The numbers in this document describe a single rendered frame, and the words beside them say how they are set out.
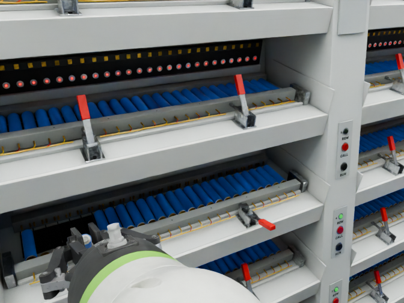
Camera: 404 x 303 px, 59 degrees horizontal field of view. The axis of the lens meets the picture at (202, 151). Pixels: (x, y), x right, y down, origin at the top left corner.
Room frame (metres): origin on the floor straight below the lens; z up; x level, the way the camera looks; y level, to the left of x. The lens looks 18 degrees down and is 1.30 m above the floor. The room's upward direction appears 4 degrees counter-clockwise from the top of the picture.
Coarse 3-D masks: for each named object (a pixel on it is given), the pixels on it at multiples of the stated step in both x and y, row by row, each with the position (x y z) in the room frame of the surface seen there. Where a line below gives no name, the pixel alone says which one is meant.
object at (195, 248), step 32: (224, 160) 0.77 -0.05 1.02; (288, 160) 0.77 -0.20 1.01; (96, 192) 0.64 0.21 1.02; (320, 192) 0.68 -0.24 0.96; (224, 224) 0.60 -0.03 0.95; (288, 224) 0.64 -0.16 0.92; (0, 256) 0.50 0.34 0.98; (192, 256) 0.54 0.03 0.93; (224, 256) 0.58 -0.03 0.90; (0, 288) 0.43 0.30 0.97; (32, 288) 0.45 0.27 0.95
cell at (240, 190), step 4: (228, 176) 0.73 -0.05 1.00; (232, 176) 0.73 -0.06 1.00; (228, 180) 0.72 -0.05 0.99; (232, 180) 0.71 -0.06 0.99; (236, 180) 0.71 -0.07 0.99; (232, 184) 0.70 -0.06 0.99; (236, 184) 0.70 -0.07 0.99; (236, 188) 0.69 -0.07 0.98; (240, 188) 0.69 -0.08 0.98; (240, 192) 0.68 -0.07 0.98
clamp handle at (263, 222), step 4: (248, 212) 0.61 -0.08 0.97; (252, 216) 0.60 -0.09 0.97; (256, 216) 0.59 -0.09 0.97; (256, 220) 0.58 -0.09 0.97; (260, 220) 0.57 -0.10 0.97; (264, 220) 0.57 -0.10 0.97; (260, 224) 0.57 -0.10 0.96; (264, 224) 0.56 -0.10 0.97; (268, 224) 0.55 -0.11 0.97; (272, 224) 0.55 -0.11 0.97; (268, 228) 0.55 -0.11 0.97; (272, 228) 0.55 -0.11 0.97
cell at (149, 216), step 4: (140, 200) 0.63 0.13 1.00; (144, 200) 0.64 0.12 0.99; (136, 204) 0.63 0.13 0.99; (140, 204) 0.62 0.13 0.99; (144, 204) 0.62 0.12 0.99; (140, 208) 0.62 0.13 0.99; (144, 208) 0.61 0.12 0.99; (148, 208) 0.62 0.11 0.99; (144, 212) 0.60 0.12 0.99; (148, 212) 0.60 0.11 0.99; (144, 216) 0.60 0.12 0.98; (148, 216) 0.59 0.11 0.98; (152, 216) 0.59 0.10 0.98; (148, 220) 0.58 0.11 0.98
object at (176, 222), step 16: (256, 192) 0.67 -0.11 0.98; (272, 192) 0.67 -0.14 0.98; (288, 192) 0.70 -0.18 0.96; (208, 208) 0.62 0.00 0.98; (224, 208) 0.62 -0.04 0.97; (160, 224) 0.57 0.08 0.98; (176, 224) 0.58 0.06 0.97; (48, 256) 0.49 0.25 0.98; (16, 272) 0.46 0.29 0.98; (32, 272) 0.47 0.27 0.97
